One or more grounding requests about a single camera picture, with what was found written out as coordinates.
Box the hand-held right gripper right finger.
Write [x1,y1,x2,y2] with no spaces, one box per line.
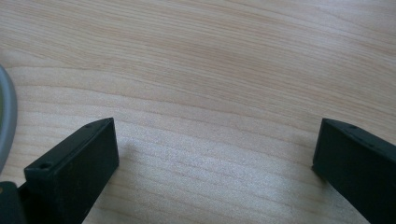
[312,118,396,224]

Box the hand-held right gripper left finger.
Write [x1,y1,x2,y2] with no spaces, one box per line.
[18,117,120,224]

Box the green round plate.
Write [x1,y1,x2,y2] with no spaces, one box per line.
[0,63,19,175]

